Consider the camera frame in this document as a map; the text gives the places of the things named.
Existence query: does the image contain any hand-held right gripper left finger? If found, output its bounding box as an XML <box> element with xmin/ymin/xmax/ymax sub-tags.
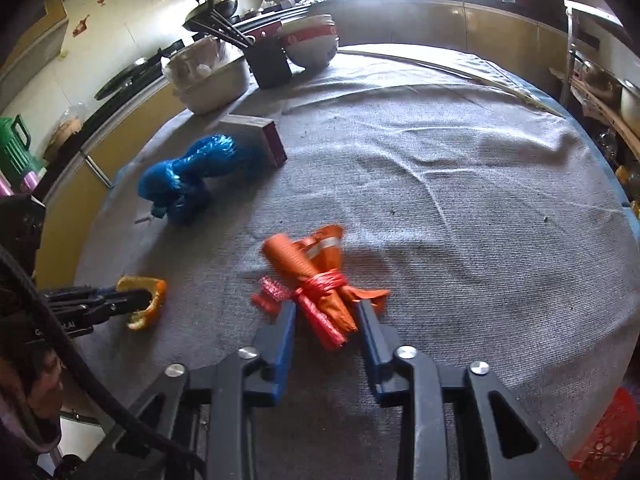
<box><xmin>112</xmin><ymin>300</ymin><xmax>298</xmax><ymax>480</ymax></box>

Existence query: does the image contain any red plastic basket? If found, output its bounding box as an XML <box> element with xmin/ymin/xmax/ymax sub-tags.
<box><xmin>567</xmin><ymin>387</ymin><xmax>640</xmax><ymax>480</ymax></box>

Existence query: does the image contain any yellow plastic bag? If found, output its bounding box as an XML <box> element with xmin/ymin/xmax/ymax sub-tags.
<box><xmin>615</xmin><ymin>162</ymin><xmax>640</xmax><ymax>211</ymax></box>

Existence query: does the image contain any small cardboard box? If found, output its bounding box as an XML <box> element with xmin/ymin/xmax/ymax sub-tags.
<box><xmin>219</xmin><ymin>114</ymin><xmax>289</xmax><ymax>168</ymax></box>

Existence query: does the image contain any metal storage rack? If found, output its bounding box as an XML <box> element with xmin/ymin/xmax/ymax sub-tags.
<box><xmin>550</xmin><ymin>0</ymin><xmax>640</xmax><ymax>211</ymax></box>

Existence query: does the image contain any white enamel basin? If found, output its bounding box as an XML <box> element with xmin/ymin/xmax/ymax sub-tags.
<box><xmin>172</xmin><ymin>55</ymin><xmax>251</xmax><ymax>116</ymax></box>

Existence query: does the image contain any orange peel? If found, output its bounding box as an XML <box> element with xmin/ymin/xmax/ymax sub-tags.
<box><xmin>116</xmin><ymin>276</ymin><xmax>168</xmax><ymax>332</ymax></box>

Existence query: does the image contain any orange wrapper bundle red mesh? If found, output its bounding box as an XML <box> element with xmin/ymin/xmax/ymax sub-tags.
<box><xmin>251</xmin><ymin>224</ymin><xmax>391</xmax><ymax>352</ymax></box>

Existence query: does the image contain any grey tablecloth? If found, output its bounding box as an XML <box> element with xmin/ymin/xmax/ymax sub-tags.
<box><xmin>74</xmin><ymin>44</ymin><xmax>640</xmax><ymax>466</ymax></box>

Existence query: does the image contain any black wok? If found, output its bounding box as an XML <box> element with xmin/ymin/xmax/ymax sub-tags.
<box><xmin>181</xmin><ymin>0</ymin><xmax>243</xmax><ymax>33</ymax></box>

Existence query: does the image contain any black kitchen countertop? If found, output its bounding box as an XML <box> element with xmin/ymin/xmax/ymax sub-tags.
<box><xmin>30</xmin><ymin>0</ymin><xmax>626</xmax><ymax>201</ymax></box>

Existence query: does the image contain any blue plastic bag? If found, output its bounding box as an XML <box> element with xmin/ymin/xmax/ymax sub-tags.
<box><xmin>137</xmin><ymin>134</ymin><xmax>238</xmax><ymax>227</ymax></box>

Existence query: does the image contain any black gas stove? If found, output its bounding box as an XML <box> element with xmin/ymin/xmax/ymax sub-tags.
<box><xmin>95</xmin><ymin>37</ymin><xmax>201</xmax><ymax>101</ymax></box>

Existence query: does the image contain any white bowl red band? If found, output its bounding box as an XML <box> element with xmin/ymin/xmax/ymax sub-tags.
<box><xmin>280</xmin><ymin>25</ymin><xmax>341</xmax><ymax>73</ymax></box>

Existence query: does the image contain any green thermos jug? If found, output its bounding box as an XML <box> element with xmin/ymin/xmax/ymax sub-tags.
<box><xmin>0</xmin><ymin>115</ymin><xmax>43</xmax><ymax>176</ymax></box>

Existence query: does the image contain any person's left hand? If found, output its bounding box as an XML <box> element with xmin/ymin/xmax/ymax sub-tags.
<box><xmin>0</xmin><ymin>347</ymin><xmax>65</xmax><ymax>453</ymax></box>

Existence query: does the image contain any long wooden stick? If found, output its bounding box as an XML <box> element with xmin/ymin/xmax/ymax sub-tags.
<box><xmin>345</xmin><ymin>50</ymin><xmax>568</xmax><ymax>120</ymax></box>

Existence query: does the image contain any dark red cabinet front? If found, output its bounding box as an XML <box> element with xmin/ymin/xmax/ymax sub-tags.
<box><xmin>240</xmin><ymin>17</ymin><xmax>281</xmax><ymax>43</ymax></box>

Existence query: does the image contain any pink thermos bottle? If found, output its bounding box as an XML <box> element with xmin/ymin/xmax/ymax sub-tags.
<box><xmin>0</xmin><ymin>169</ymin><xmax>41</xmax><ymax>196</ymax></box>

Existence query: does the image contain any black chopstick holder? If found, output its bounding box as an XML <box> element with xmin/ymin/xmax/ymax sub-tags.
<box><xmin>245</xmin><ymin>40</ymin><xmax>293</xmax><ymax>90</ymax></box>

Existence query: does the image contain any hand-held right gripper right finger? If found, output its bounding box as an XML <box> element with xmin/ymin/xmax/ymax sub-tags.
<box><xmin>354</xmin><ymin>300</ymin><xmax>576</xmax><ymax>480</ymax></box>

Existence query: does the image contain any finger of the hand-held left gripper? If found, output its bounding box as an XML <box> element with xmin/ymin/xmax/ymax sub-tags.
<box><xmin>50</xmin><ymin>291</ymin><xmax>152</xmax><ymax>328</ymax></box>
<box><xmin>42</xmin><ymin>284</ymin><xmax>123</xmax><ymax>307</ymax></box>

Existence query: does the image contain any wooden bowl in plastic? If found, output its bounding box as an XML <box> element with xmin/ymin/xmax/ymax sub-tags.
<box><xmin>44</xmin><ymin>105</ymin><xmax>88</xmax><ymax>161</ymax></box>

